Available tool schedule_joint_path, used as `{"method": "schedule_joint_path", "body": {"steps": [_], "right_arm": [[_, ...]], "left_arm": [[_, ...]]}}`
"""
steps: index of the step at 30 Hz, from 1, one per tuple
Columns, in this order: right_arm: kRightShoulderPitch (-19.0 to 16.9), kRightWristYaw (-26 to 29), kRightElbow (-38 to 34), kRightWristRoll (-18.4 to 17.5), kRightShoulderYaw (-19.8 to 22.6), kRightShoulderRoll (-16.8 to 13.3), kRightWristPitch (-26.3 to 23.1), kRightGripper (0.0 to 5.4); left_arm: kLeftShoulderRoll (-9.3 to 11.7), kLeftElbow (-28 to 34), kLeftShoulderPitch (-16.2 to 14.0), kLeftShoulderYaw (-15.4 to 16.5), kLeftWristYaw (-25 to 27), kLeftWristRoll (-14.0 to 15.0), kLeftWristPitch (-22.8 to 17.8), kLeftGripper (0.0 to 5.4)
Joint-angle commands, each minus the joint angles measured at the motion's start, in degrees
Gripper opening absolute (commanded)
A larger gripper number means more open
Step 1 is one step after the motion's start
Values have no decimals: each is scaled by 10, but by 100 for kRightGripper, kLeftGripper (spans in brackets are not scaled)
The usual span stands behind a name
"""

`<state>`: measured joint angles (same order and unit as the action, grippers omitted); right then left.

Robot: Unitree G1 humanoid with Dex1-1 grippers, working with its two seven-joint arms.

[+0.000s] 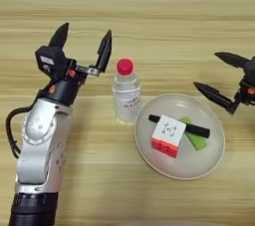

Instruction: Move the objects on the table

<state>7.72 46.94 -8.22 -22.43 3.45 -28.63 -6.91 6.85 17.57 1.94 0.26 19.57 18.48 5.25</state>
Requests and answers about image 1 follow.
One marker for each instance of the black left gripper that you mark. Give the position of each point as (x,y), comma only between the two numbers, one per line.
(64,90)

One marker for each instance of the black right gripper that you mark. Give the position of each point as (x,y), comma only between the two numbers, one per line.
(249,95)

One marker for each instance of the black marker pen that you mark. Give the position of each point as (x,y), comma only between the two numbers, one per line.
(199,132)

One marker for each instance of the clear bottle red cap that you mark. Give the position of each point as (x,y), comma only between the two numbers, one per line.
(126,100)

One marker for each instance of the white and red puzzle cube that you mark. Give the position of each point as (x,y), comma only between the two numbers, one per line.
(167,132)

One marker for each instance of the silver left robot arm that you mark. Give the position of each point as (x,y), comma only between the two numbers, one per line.
(40,143)

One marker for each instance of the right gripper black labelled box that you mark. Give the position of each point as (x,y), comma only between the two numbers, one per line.
(250,70)

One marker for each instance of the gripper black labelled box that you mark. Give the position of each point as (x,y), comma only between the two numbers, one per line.
(250,70)
(50,60)

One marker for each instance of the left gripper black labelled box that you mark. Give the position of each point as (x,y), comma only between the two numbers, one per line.
(50,60)

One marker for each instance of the green rectangular block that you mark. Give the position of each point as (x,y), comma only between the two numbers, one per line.
(198,143)

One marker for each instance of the white round plate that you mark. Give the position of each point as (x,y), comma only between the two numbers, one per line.
(186,167)

